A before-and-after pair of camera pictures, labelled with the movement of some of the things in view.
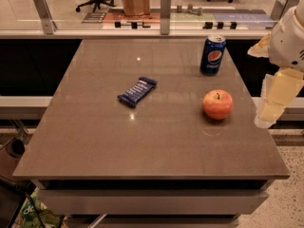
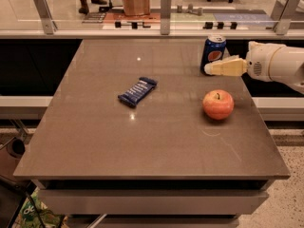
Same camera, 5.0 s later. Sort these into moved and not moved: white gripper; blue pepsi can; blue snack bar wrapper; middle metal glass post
Moved: white gripper
Not moved: blue snack bar wrapper; blue pepsi can; middle metal glass post
